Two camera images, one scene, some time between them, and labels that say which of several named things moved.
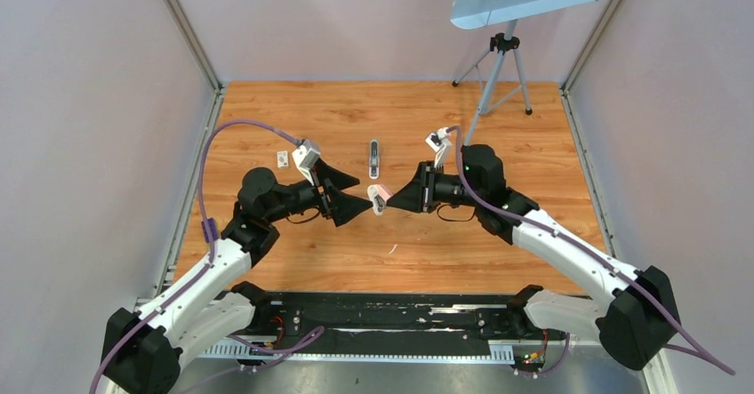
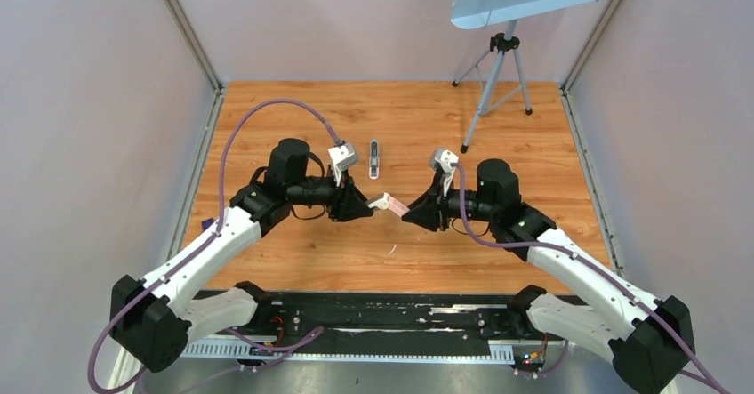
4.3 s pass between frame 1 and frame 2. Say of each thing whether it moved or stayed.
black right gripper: moved
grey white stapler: stayed
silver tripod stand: stayed
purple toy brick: stayed
